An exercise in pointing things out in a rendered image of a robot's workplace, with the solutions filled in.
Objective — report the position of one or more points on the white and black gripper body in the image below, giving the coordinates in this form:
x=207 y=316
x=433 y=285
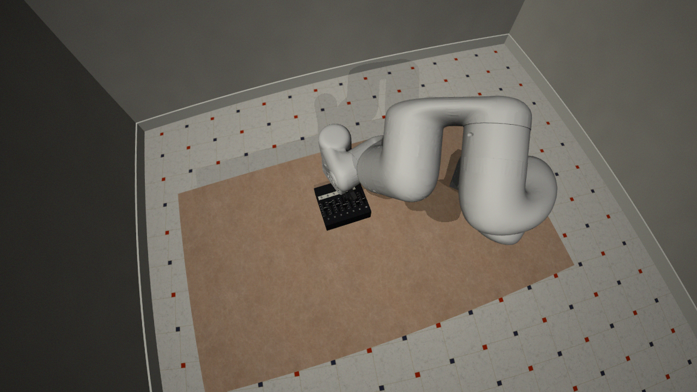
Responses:
x=329 y=178

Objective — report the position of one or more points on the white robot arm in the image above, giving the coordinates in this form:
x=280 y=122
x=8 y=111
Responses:
x=502 y=191

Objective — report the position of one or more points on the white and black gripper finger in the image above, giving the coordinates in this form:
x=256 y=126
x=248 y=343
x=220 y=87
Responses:
x=350 y=196

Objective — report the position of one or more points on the black lighting desk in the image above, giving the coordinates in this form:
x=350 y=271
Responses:
x=335 y=212

